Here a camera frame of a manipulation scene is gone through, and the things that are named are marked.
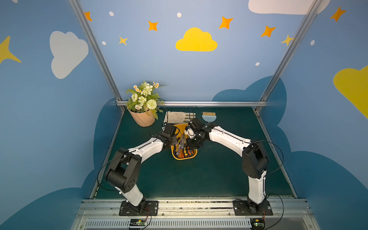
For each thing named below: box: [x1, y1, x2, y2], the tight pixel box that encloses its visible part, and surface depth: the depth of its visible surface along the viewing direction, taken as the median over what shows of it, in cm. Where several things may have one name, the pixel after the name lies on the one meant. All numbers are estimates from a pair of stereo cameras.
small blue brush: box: [201, 111, 217, 123], surface depth 121 cm
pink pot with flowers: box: [125, 81, 165, 127], surface depth 91 cm
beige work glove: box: [163, 111, 196, 124], surface depth 121 cm
